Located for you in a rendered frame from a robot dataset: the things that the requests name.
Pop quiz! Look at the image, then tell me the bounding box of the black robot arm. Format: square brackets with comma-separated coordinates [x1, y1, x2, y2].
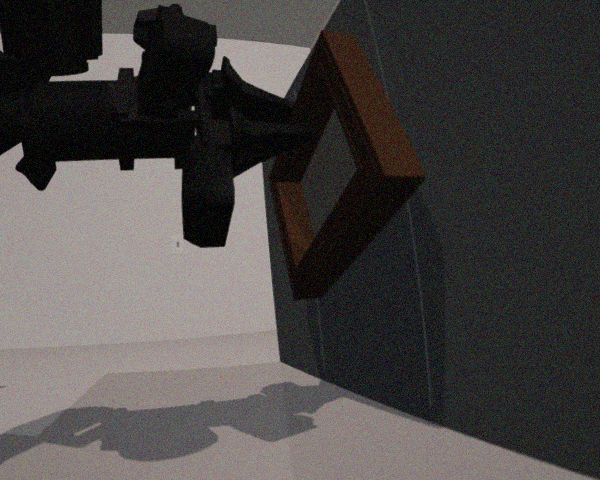
[0, 0, 215, 191]

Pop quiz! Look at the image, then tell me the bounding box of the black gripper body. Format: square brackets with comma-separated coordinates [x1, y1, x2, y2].
[98, 67, 235, 248]

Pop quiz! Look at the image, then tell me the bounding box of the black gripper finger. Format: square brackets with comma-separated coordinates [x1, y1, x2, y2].
[218, 56, 294, 124]
[228, 106, 315, 178]

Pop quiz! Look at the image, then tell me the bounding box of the brown wooden picture frame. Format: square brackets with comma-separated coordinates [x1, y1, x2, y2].
[269, 30, 427, 300]

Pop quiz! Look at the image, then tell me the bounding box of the dark grey flat panel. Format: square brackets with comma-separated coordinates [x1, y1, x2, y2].
[262, 0, 600, 480]

